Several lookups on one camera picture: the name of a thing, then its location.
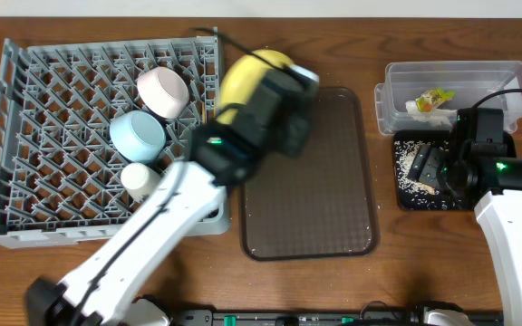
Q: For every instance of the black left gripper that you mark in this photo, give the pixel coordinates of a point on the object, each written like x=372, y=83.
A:
x=298, y=131

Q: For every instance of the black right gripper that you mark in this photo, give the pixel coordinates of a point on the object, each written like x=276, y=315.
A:
x=428, y=173

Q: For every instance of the rice and food scraps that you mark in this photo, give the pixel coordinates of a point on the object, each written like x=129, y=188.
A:
x=414, y=195

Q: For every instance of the yellow plate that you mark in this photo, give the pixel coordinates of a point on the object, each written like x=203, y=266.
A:
x=238, y=85

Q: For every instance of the white tissue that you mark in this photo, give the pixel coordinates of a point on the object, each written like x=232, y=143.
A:
x=436, y=117

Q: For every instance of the green snack wrapper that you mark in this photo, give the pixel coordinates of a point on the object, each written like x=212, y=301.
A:
x=432, y=99

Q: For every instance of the pink bowl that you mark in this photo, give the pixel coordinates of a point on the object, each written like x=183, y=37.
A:
x=163, y=91

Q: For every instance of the light blue bowl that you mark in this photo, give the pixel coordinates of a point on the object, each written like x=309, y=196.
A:
x=138, y=136

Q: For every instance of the white cup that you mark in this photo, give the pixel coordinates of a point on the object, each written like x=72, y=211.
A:
x=139, y=181

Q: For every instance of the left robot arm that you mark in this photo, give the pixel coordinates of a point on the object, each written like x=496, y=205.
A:
x=223, y=153

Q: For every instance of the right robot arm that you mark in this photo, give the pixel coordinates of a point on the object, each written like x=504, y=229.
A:
x=500, y=219

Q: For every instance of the black waste tray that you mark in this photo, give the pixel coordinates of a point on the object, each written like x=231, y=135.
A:
x=437, y=138

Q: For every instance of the grey dishwasher rack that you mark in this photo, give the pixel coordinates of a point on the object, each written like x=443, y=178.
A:
x=59, y=170

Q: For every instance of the clear plastic bin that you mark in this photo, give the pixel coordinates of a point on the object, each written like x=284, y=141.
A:
x=406, y=81

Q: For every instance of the dark brown serving tray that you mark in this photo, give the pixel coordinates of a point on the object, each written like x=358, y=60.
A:
x=322, y=203

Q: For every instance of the black rail at table edge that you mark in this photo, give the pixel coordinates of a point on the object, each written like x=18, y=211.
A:
x=148, y=311

